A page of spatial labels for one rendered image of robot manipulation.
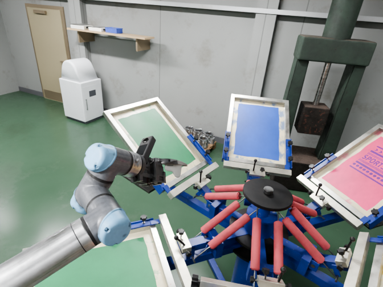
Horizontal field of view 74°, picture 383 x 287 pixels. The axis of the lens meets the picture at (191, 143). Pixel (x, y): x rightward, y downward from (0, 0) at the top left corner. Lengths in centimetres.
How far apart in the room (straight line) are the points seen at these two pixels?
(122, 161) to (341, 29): 326
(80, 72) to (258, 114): 395
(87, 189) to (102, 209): 9
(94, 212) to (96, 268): 109
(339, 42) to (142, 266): 316
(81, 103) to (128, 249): 430
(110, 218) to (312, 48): 326
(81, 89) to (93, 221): 504
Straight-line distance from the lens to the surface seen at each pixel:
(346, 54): 371
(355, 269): 173
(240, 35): 458
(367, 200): 225
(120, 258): 174
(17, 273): 66
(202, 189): 199
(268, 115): 269
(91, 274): 171
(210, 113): 499
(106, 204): 65
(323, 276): 193
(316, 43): 358
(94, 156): 69
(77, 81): 567
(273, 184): 181
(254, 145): 247
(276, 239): 161
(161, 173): 85
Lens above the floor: 231
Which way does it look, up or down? 28 degrees down
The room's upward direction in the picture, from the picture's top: 5 degrees clockwise
